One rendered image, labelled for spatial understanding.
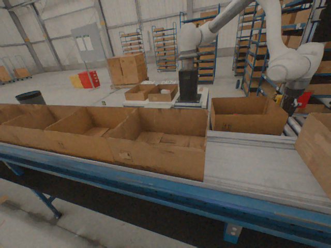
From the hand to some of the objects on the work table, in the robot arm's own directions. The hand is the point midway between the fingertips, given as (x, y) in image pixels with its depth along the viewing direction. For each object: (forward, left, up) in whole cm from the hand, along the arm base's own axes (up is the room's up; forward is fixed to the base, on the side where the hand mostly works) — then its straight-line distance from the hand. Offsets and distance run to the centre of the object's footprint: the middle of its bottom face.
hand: (283, 120), depth 86 cm
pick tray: (-93, -117, -6) cm, 150 cm away
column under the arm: (-71, -55, -8) cm, 90 cm away
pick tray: (-85, -85, -7) cm, 120 cm away
